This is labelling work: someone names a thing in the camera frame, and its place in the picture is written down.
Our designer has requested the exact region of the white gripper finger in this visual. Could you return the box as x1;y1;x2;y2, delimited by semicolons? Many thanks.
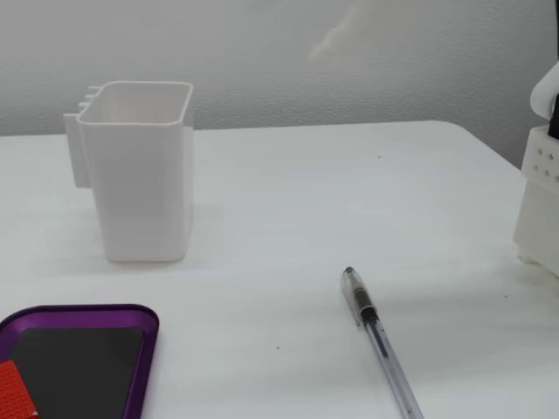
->
305;0;423;66

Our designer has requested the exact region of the red textured cube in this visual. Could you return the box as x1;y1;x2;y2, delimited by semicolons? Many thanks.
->
0;360;38;419

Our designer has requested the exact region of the white plastic box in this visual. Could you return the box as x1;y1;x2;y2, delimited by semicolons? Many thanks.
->
63;80;195;264

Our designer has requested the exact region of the clear black ballpoint pen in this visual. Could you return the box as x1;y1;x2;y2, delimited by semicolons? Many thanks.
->
340;266;425;419

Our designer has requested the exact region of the purple tray with black mat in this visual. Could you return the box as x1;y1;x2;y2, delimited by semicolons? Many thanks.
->
0;304;160;419

